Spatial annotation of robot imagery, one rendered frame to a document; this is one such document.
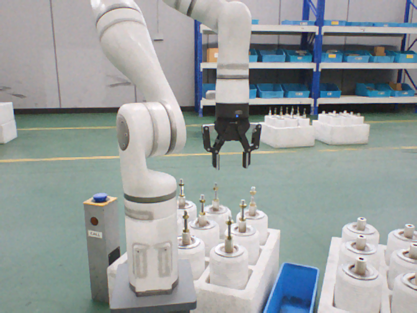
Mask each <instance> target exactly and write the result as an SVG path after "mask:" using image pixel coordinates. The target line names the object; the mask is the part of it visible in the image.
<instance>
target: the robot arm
mask: <svg viewBox="0 0 417 313"><path fill-rule="evenodd" d="M162 1H163V2H165V3H166V4H167V5H169V6H170V7H172V8H174V9H175V10H177V11H179V12H181V13H183V14H185V15H187V16H189V17H191V18H192V19H194V20H197V21H199V22H201V23H202V24H203V25H206V26H207V27H208V28H209V29H211V30H213V31H214V32H216V33H217V34H218V57H217V83H216V91H207V92H206V99H209V100H215V122H214V124H210V125H205V124H202V126H201V128H202V139H203V146H204V149H206V151H208V152H210V153H211V154H212V166H213V167H214V168H215V169H216V170H219V154H218V153H219V151H220V149H221V148H222V146H223V145H224V143H225V141H226V142H227V141H232V140H234V141H240V142H241V145H242V147H243V149H244V151H243V168H248V165H250V163H251V151H252V150H255V149H258V148H259V141H260V136H261V126H262V125H261V124H258V123H257V122H256V123H250V122H249V79H248V78H249V43H250V38H251V13H250V11H249V9H248V7H247V6H245V5H244V4H243V3H241V2H236V1H233V2H226V1H225V0H162ZM90 3H91V11H92V16H93V19H94V22H95V25H96V30H97V34H98V37H99V41H100V44H101V48H102V51H103V53H104V54H105V55H106V57H107V58H108V59H109V61H110V62H111V64H113V65H114V66H115V67H116V68H117V69H118V70H119V71H121V72H122V73H123V74H124V75H125V76H126V77H127V78H128V79H130V80H131V81H132V82H133V83H134V84H135V85H136V87H138V89H139V90H140V91H141V92H142V95H143V96H144V98H145V100H146V101H147V102H146V103H133V104H124V105H123V106H122V107H120V109H119V111H118V114H117V129H116V131H117V140H118V146H119V157H120V172H121V173H122V182H123V195H124V204H125V230H126V242H127V266H128V276H129V285H130V289H131V290H132V291H134V292H135V293H136V297H147V296H155V295H162V294H172V290H173V289H174V288H175V287H176V285H177V283H178V252H177V185H176V180H175V178H174V177H173V176H172V175H169V174H167V173H162V172H158V171H152V170H149V168H148V167H147V163H146V158H148V157H157V156H163V155H172V154H175V153H179V152H180V151H181V150H182V149H183V148H184V146H185V142H186V126H185V123H184V118H183V115H182V112H181V108H180V107H179V106H178V103H177V101H176V98H175V97H174V94H173V91H172V89H171V88H170V87H169V84H168V82H167V80H166V77H165V75H164V73H163V71H162V69H161V67H160V64H159V61H158V58H157V56H156V52H155V49H154V48H153V45H152V42H151V39H150V34H149V31H148V28H147V25H146V22H145V20H144V18H143V15H142V13H141V10H140V8H139V7H138V5H137V4H135V3H134V2H133V1H132V0H90ZM249 128H250V129H251V131H252V137H251V144H249V141H248V139H247V137H246V135H245V133H246V132H247V131H248V130H249ZM213 129H215V130H216V132H217V133H218V135H217V137H216V139H215V143H214V145H213V146H212V147H211V146H210V134H211V133H212V130H213Z"/></svg>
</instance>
